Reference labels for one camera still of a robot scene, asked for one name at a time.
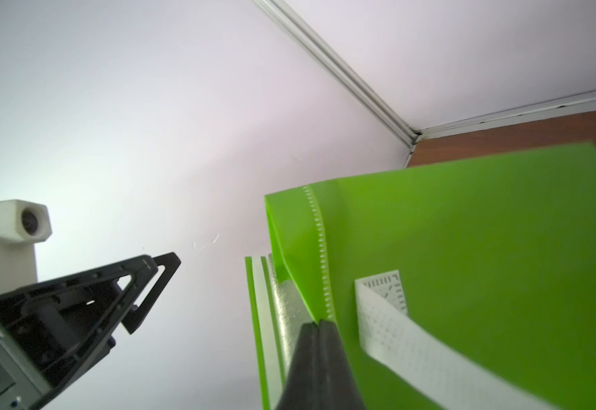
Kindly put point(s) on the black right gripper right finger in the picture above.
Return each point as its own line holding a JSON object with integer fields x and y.
{"x": 337, "y": 386}

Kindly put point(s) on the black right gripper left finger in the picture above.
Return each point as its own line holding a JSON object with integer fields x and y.
{"x": 301, "y": 390}

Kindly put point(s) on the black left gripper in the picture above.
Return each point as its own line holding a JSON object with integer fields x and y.
{"x": 52, "y": 334}

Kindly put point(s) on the green insulated delivery bag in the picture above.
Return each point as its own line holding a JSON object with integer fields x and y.
{"x": 459, "y": 285}

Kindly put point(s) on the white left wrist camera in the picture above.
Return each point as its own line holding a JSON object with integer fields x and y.
{"x": 22, "y": 225}

